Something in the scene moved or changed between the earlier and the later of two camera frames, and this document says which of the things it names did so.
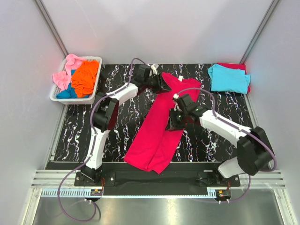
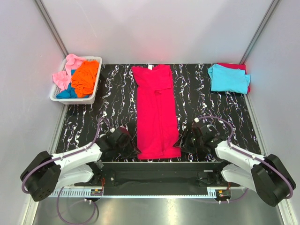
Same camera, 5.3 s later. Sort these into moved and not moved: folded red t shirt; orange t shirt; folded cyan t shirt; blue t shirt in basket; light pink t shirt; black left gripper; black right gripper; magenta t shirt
Moved: magenta t shirt; black left gripper; black right gripper
Not moved: folded red t shirt; orange t shirt; light pink t shirt; folded cyan t shirt; blue t shirt in basket
